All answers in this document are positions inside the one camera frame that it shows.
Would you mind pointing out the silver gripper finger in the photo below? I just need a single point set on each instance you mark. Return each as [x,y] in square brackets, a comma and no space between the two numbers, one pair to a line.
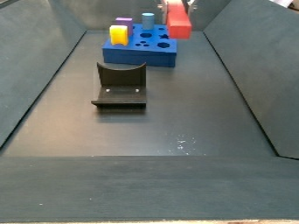
[163,8]
[191,5]

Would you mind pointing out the red rectangular block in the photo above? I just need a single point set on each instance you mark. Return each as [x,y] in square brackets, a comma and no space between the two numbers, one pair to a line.
[176,20]

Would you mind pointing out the blue shape sorter board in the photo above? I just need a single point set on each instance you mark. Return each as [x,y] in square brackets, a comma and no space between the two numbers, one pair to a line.
[149,46]

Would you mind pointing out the black curved fixture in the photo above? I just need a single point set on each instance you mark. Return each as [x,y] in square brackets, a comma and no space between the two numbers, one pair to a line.
[121,86]

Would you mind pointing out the grey-blue cylinder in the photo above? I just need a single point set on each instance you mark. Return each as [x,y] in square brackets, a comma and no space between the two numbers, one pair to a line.
[148,21]

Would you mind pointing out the purple rectangular block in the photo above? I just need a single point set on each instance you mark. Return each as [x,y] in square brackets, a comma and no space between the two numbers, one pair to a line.
[125,21]

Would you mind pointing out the yellow notched block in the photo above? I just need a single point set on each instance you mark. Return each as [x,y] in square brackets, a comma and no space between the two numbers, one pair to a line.
[117,35]

